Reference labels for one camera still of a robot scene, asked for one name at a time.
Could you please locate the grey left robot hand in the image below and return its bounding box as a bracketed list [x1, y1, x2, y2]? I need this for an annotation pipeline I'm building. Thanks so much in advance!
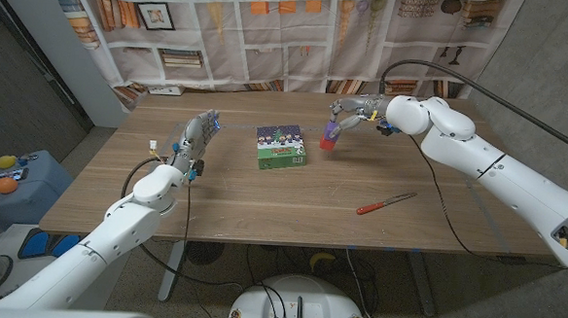
[168, 106, 222, 176]

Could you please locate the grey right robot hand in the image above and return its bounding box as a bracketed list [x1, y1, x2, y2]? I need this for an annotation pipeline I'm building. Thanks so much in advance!
[327, 92, 394, 144]

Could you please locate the purple magnetic block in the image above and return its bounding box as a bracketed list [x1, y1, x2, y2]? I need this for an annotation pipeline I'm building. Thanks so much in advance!
[322, 121, 341, 142]

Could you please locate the green christmas package box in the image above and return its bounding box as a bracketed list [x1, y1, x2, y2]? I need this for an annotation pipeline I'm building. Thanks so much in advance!
[254, 123, 309, 173]

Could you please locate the yellow toy banana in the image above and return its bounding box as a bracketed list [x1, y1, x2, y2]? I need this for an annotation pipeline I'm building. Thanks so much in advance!
[308, 251, 337, 273]

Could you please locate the orange toy fruit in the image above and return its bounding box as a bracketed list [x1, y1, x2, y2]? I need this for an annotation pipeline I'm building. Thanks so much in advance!
[0, 176, 20, 195]

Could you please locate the white power strip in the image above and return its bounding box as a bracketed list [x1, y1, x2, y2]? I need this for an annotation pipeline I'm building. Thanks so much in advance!
[147, 84, 186, 97]

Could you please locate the black round floor object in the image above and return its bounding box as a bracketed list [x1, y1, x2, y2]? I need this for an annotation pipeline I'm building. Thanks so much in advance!
[184, 240, 226, 267]

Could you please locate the printed bookshelf backdrop cloth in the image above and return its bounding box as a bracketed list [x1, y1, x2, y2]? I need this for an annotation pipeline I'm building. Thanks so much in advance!
[35, 0, 527, 132]

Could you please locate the grey metal table leg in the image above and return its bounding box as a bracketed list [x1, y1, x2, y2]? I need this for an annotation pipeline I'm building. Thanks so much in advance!
[405, 250, 440, 318]
[157, 239, 187, 304]

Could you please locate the blue-grey upholstered stool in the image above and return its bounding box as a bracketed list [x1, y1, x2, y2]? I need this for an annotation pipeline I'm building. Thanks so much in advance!
[0, 147, 76, 234]

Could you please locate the white board with blue pads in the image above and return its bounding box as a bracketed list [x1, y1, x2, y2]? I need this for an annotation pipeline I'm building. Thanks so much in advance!
[0, 221, 101, 306]

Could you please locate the smartphone with colourful screen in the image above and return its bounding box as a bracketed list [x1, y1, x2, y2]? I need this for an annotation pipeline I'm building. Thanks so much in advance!
[0, 165, 30, 190]

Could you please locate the white robot torso base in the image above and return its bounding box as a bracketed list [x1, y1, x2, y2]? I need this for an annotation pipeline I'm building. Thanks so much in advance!
[226, 271, 372, 318]

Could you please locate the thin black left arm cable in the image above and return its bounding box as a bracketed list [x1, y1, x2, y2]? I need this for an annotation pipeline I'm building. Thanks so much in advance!
[182, 178, 193, 242]

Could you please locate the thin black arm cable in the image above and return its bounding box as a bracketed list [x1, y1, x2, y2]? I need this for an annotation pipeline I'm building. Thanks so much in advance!
[402, 134, 568, 277]
[182, 178, 193, 242]

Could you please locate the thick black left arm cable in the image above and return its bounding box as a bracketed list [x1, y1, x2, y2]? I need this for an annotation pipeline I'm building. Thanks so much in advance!
[116, 155, 254, 295]

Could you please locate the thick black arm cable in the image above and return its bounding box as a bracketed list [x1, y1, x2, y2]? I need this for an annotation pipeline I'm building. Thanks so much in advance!
[375, 57, 568, 160]
[116, 155, 254, 295]

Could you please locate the red-handled knife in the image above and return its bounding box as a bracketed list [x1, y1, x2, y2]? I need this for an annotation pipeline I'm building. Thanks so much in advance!
[355, 188, 418, 220]

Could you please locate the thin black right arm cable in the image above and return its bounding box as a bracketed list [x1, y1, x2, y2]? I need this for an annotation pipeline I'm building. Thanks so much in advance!
[402, 134, 568, 277]

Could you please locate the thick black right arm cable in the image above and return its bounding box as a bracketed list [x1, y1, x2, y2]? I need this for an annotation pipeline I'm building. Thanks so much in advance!
[375, 57, 568, 160]

